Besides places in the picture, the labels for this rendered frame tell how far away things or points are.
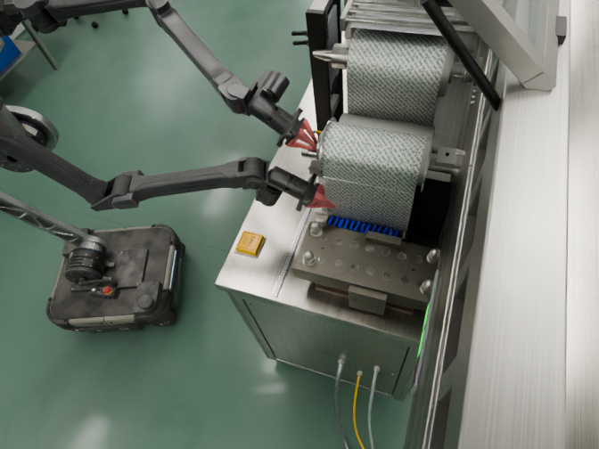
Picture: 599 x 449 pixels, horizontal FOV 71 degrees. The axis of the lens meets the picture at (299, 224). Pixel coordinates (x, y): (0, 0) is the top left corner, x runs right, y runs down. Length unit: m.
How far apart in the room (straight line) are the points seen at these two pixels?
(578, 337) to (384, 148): 0.56
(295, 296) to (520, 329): 0.89
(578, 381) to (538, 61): 0.42
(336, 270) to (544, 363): 0.77
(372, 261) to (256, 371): 1.15
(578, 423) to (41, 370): 2.38
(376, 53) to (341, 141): 0.24
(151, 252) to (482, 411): 2.05
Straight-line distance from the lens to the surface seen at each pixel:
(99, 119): 3.61
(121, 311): 2.23
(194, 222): 2.64
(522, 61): 0.64
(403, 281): 1.15
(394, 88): 1.17
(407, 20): 1.19
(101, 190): 1.31
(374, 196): 1.12
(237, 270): 1.34
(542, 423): 0.44
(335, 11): 1.36
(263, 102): 1.10
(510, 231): 0.51
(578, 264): 0.78
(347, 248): 1.18
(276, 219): 1.41
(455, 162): 1.04
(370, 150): 1.03
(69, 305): 2.39
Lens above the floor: 2.06
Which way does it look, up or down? 56 degrees down
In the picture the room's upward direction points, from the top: 11 degrees counter-clockwise
